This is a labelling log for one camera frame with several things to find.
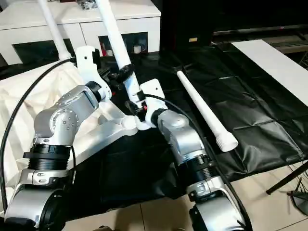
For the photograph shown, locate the white plastic table leg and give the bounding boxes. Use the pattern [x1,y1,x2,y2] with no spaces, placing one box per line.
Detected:
[38,0,71,61]
[177,70,239,153]
[95,0,154,131]

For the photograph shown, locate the white plastic table top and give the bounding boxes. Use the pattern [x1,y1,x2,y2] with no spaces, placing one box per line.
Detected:
[0,62,151,212]

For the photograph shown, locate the white jar red label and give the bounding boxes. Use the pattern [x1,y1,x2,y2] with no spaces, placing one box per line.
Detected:
[100,43,114,56]

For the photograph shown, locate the white sideboard cabinet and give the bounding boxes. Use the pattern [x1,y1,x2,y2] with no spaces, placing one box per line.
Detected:
[0,0,161,65]

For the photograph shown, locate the grey tangled bundle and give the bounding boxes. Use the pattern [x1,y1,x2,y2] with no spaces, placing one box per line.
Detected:
[77,0,99,11]

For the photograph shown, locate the black work mat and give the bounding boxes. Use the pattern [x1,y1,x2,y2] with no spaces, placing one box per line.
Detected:
[0,44,308,212]

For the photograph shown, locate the white side table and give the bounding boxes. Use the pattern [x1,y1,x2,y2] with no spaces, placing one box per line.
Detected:
[231,39,308,106]

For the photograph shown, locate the dark low bench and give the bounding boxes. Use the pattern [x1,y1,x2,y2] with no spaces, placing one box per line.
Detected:
[211,24,308,55]

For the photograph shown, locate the black tripod base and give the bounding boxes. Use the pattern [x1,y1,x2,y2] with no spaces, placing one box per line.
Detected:
[286,178,308,215]

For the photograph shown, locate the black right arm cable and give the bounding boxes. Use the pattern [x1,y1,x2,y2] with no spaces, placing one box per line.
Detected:
[144,95,251,231]

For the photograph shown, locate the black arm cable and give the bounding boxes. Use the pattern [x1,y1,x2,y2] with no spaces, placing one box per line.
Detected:
[0,56,80,210]
[144,95,251,231]

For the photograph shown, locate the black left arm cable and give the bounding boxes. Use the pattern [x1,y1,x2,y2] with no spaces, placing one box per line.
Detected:
[0,56,80,210]

